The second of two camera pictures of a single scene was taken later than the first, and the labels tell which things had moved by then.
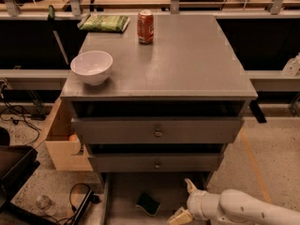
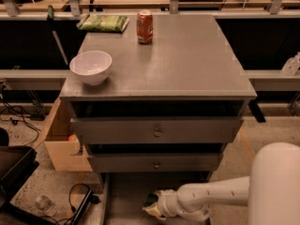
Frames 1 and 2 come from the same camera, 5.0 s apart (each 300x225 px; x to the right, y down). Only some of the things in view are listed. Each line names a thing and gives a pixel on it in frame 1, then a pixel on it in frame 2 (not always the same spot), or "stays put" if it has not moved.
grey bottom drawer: [120, 192] stays put
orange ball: [73, 138] stays put
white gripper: [194, 202] -> [165, 202]
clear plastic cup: [43, 202] stays put
